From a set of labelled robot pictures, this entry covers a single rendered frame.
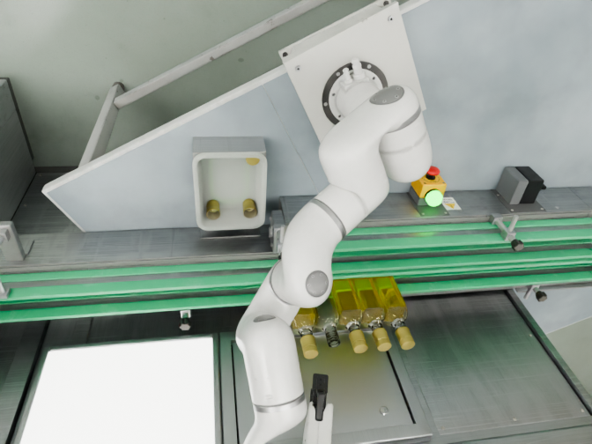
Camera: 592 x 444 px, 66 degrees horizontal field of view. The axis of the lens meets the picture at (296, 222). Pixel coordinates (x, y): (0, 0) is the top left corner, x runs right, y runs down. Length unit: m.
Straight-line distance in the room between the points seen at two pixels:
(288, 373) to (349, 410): 0.45
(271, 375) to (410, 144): 0.43
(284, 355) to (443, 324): 0.80
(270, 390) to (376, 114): 0.46
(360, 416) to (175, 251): 0.61
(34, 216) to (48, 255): 0.54
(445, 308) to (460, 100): 0.62
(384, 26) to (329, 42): 0.12
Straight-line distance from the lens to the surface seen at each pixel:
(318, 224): 0.73
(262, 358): 0.72
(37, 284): 1.26
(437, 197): 1.28
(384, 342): 1.11
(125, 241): 1.28
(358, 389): 1.20
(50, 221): 1.78
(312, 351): 1.07
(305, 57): 1.02
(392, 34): 1.07
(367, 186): 0.75
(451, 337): 1.42
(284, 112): 1.14
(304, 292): 0.70
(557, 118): 1.47
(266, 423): 0.76
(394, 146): 0.80
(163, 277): 1.19
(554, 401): 1.42
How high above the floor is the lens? 1.78
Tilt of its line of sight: 51 degrees down
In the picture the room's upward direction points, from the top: 165 degrees clockwise
